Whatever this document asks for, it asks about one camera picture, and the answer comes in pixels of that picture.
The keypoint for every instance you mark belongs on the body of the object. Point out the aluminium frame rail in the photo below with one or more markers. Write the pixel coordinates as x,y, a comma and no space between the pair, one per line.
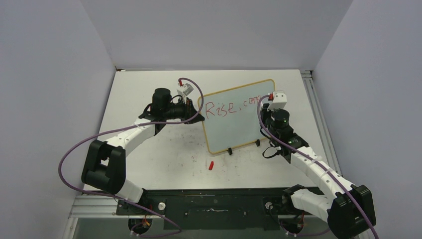
327,143

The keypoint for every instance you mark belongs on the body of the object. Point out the yellow-framed whiteboard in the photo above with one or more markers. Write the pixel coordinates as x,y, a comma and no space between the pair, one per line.
231,118

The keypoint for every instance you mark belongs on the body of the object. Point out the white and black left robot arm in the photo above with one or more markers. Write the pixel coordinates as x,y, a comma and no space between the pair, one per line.
105,164

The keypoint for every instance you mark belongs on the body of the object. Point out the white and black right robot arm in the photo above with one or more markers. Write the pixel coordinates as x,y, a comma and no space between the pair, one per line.
346,208

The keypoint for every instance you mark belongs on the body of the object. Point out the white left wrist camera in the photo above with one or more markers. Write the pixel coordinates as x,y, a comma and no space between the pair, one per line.
185,89

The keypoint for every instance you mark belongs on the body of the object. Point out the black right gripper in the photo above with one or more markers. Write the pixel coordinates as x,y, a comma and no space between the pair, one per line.
264,112

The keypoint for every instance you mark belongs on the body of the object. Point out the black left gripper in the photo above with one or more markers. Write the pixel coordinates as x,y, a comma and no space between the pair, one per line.
189,111

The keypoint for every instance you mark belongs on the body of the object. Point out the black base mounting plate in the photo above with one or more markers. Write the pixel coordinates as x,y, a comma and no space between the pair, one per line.
216,209

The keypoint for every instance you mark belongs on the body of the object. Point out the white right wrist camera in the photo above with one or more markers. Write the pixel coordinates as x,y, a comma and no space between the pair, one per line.
277,101

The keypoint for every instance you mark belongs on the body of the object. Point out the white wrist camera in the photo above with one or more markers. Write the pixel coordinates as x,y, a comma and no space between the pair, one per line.
185,89
277,101

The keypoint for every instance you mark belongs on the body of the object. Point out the black-footed wire whiteboard stand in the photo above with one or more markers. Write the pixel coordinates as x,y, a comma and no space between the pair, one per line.
256,142

